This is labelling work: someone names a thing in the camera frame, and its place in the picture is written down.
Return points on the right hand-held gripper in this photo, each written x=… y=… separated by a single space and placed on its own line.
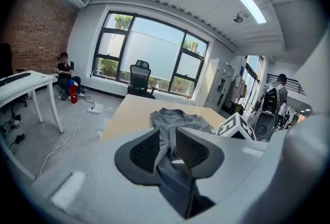
x=236 y=126

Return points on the small black adapter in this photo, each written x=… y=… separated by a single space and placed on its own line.
x=19 y=138

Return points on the grey pod with round opening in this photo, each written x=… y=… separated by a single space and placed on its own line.
x=264 y=126

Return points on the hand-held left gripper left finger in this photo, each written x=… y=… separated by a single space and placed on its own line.
x=139 y=156

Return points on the black keyboard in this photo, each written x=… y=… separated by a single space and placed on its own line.
x=13 y=78

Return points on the large black framed window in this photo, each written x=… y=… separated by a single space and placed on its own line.
x=152 y=55

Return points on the clothes rack with garments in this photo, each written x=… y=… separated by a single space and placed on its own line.
x=238 y=91

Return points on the grey locker cabinet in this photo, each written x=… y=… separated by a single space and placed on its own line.
x=219 y=84

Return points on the red cylinder with blue top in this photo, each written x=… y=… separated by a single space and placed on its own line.
x=73 y=94

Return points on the grey robe garment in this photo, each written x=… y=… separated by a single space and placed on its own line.
x=167 y=125

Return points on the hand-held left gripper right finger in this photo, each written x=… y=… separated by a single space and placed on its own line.
x=198 y=153

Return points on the black mesh office chair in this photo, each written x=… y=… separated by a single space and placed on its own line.
x=140 y=76

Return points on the white desk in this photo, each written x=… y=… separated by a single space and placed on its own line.
x=23 y=84

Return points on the white power strip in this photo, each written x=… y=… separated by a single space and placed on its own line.
x=93 y=110

